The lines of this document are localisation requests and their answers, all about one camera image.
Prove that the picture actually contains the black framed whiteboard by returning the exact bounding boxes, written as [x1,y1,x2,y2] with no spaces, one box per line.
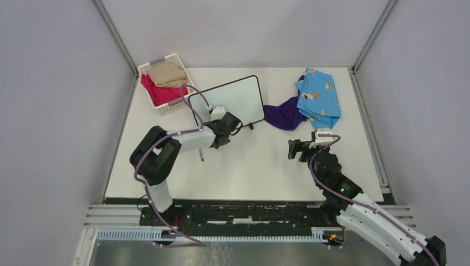
[188,75,265,126]

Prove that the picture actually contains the white red whiteboard marker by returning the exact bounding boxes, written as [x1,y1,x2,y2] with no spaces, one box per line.
[199,149,205,162]

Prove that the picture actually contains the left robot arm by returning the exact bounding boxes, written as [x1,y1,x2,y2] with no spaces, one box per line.
[130,112,243,226]

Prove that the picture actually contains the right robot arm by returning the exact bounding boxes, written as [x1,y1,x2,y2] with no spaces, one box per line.
[288,135,447,265]

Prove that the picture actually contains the purple cloth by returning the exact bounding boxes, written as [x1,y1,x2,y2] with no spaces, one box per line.
[263,91,308,131]

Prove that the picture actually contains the blue patterned cloth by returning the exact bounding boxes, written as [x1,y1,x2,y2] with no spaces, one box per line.
[295,68,341,129]

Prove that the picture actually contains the magenta cloth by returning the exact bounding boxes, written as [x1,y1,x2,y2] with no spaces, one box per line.
[141,74,181,106]

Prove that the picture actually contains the white plastic basket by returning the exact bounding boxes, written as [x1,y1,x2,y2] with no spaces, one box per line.
[138,53,194,115]

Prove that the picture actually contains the beige folded cloth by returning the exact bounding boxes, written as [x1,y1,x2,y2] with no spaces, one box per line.
[147,62,188,88]

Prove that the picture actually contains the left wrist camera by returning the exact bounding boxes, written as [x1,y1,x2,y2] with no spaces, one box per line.
[209,105,226,121]

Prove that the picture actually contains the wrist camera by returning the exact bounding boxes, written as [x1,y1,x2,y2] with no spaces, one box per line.
[209,105,226,121]
[309,129,335,148]

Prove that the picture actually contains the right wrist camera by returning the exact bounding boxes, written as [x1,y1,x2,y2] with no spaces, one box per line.
[309,129,335,148]

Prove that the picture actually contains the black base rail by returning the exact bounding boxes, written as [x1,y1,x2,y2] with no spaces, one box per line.
[136,199,345,246]

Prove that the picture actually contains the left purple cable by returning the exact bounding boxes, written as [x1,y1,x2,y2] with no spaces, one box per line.
[133,84,212,248]

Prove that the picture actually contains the purple cable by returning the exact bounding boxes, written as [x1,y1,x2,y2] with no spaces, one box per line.
[308,134,441,266]
[133,84,212,248]

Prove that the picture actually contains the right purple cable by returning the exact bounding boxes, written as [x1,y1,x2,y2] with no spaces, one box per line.
[308,134,441,266]

